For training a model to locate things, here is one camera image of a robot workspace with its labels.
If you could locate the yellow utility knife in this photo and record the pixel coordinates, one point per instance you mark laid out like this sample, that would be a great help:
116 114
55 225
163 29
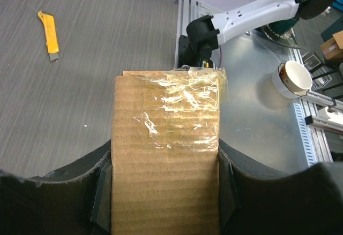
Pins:
49 26

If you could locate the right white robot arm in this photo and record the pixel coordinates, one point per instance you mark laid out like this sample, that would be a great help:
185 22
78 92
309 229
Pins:
209 32

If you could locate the slotted grey cable duct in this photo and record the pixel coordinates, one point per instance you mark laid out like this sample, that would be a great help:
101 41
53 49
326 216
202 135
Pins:
306 138

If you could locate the cardboard box in background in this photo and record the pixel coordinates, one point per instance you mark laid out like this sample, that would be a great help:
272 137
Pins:
332 49

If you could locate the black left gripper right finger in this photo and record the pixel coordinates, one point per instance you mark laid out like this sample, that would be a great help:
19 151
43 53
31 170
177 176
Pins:
257 199

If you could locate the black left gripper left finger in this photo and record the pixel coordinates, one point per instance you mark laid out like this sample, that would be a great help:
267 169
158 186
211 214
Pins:
74 199

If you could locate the white bowl in background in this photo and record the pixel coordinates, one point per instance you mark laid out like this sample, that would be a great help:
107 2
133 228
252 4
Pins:
292 80

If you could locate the brown cardboard express box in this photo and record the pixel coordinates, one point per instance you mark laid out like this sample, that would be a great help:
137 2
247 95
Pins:
164 151

